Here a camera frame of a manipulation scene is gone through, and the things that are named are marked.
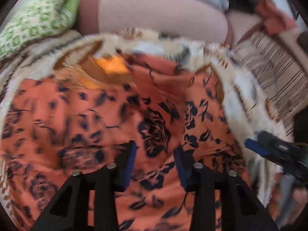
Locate orange black floral garment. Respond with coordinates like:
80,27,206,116
1,54,249,230

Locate striped beige quilt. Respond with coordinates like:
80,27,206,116
233,32,307,136

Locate beige leaf-pattern blanket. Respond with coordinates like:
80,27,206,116
1,29,287,204

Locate salmon orange cloth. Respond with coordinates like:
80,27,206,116
255,0,296,35

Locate green white patterned pillow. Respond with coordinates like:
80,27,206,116
1,0,80,59

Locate pink bolster cushion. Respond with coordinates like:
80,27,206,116
76,0,233,44

